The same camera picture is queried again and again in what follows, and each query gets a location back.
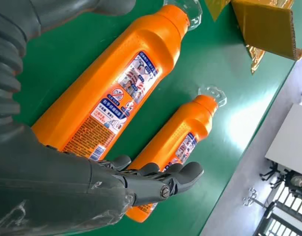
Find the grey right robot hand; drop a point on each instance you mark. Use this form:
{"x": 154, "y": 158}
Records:
{"x": 42, "y": 192}

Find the green table mat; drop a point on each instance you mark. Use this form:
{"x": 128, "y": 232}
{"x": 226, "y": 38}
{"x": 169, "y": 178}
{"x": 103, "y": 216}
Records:
{"x": 214, "y": 65}

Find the black chair base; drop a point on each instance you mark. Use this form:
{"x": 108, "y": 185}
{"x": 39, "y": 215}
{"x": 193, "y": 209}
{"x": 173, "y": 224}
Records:
{"x": 291, "y": 177}

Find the white flat board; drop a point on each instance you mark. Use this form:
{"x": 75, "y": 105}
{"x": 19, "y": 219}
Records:
{"x": 291, "y": 140}

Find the yellow foil cardboard box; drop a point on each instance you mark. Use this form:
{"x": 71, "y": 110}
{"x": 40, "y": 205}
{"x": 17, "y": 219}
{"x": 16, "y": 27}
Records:
{"x": 263, "y": 29}

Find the black grid frame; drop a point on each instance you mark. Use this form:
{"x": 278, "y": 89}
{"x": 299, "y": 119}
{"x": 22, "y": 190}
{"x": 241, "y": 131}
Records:
{"x": 283, "y": 208}

